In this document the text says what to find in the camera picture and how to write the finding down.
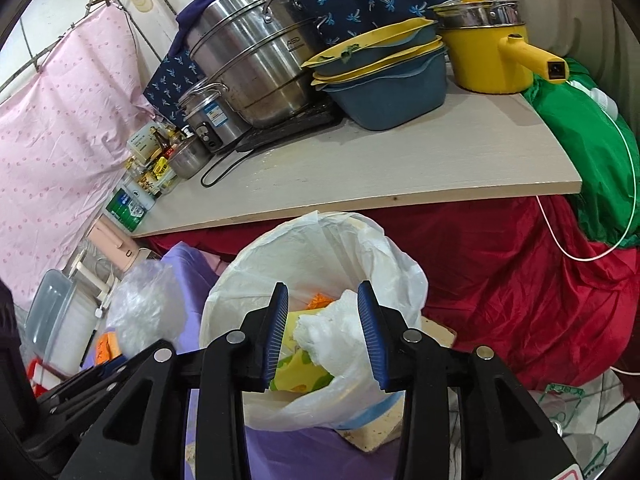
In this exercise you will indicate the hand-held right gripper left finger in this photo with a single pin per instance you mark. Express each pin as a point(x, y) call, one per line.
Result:
point(277, 330)

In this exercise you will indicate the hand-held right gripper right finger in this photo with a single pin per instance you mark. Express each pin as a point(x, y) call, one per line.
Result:
point(370, 335)

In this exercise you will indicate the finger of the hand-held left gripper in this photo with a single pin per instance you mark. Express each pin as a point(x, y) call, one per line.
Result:
point(95, 372)
point(85, 397)

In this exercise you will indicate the white paper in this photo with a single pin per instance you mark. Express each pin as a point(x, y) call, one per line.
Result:
point(330, 330)

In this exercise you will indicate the yellow green snack bag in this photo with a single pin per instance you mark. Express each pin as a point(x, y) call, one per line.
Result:
point(295, 375)

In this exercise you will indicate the white bin liner bag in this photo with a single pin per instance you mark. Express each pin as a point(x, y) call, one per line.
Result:
point(250, 270)

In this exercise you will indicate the clear plastic bag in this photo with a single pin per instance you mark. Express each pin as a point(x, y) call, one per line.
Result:
point(145, 305)

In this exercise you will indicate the small orange plastic bag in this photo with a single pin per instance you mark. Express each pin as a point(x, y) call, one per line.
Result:
point(107, 347)

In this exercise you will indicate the red bucket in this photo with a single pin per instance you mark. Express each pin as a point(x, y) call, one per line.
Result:
point(37, 377)

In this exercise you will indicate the white power plug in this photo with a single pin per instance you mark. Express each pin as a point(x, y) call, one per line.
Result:
point(101, 313)

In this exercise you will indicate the dish box with grey lid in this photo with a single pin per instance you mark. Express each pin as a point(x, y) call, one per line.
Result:
point(60, 320)

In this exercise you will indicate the pink electric kettle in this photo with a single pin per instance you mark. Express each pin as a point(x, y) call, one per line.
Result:
point(112, 245)

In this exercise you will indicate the purple blanket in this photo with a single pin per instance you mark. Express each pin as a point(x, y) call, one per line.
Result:
point(320, 460)

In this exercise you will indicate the red cloth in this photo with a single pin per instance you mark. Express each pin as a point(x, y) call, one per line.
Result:
point(500, 285)

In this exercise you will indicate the green can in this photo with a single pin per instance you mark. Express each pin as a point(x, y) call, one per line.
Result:
point(122, 207)

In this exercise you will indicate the small steel pot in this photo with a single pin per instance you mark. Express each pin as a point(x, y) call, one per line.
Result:
point(190, 160)

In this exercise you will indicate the dark sauce bottle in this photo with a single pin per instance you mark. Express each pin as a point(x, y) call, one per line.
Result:
point(150, 180)

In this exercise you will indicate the yellow packet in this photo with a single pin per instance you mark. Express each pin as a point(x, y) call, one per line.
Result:
point(162, 169)

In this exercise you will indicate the black induction cooker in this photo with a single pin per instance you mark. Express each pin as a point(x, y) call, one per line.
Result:
point(290, 127)

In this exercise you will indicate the clear green printed packaging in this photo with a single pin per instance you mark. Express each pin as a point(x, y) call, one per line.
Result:
point(565, 395)

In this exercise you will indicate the steel rice cooker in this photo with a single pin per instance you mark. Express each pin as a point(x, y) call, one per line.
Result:
point(220, 120)

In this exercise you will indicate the tall dark bottle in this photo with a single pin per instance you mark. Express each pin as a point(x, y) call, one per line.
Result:
point(159, 141)

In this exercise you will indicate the white green carton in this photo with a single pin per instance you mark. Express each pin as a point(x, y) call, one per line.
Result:
point(142, 145)

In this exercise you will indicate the large blue basin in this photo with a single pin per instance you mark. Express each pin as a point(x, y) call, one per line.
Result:
point(390, 102)

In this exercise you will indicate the pink dotted sheet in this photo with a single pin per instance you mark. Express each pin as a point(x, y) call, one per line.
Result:
point(50, 135)

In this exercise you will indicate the yellow strainer basin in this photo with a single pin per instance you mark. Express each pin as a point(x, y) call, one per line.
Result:
point(380, 67)

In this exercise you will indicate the green cloth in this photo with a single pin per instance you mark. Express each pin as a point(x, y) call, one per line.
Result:
point(590, 160)

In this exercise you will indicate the large steel steamer pot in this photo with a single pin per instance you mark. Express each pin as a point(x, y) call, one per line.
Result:
point(250, 50)

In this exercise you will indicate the yellow rimmed blue basin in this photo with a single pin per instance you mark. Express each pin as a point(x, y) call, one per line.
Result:
point(380, 40)

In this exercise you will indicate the yellow electric pot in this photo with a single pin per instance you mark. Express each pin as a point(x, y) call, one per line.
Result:
point(480, 55)

